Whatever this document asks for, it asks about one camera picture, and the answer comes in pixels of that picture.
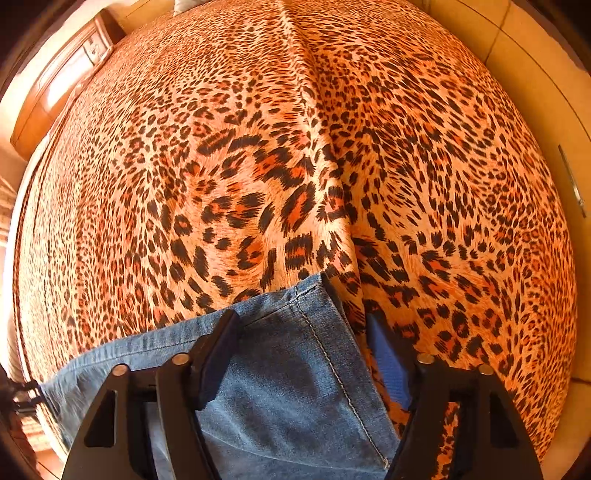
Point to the blue denim pants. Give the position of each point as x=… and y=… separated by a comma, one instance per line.
x=286, y=378

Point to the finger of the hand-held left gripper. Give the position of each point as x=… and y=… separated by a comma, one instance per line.
x=23, y=394

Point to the wooden headboard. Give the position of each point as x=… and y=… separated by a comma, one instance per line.
x=60, y=87

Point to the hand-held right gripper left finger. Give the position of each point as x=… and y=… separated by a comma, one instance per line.
x=217, y=364

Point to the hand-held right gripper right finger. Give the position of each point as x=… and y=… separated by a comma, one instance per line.
x=390, y=364

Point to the white pillow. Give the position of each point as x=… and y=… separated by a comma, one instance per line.
x=187, y=4

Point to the leopard print bedspread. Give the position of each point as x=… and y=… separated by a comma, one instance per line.
x=277, y=161

